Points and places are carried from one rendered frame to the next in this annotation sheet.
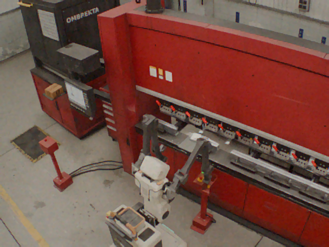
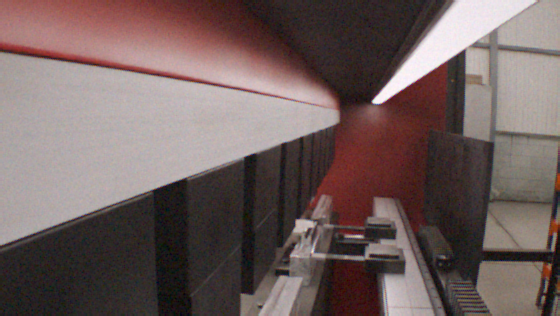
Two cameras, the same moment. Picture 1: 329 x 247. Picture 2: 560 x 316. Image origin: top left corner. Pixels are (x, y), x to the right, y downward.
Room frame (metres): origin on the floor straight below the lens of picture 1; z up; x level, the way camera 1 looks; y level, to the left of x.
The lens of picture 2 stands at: (1.93, -1.64, 1.38)
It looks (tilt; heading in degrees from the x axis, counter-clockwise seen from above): 6 degrees down; 60
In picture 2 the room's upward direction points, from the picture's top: 3 degrees clockwise
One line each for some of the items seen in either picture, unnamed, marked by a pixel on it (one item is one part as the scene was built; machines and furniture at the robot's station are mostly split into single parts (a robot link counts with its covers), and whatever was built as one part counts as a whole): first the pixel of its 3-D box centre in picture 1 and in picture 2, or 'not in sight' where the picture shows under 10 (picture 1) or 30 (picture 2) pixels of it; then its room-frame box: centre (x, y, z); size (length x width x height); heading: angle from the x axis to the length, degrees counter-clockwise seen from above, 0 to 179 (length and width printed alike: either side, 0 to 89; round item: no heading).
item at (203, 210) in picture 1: (204, 203); not in sight; (2.31, -0.38, 0.39); 0.05 x 0.05 x 0.54; 52
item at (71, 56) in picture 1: (83, 83); not in sight; (3.23, 0.90, 1.53); 0.51 x 0.25 x 0.85; 47
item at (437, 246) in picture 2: not in sight; (434, 244); (2.97, -0.79, 1.02); 0.37 x 0.06 x 0.04; 50
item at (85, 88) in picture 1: (81, 96); not in sight; (3.13, 0.92, 1.42); 0.45 x 0.12 x 0.36; 47
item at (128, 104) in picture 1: (141, 92); (363, 159); (3.56, 0.26, 1.15); 0.85 x 0.25 x 2.30; 140
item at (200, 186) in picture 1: (205, 182); not in sight; (2.31, -0.38, 0.75); 0.20 x 0.16 x 0.18; 52
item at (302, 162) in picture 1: (302, 156); (174, 256); (2.04, -1.27, 1.26); 0.15 x 0.09 x 0.17; 50
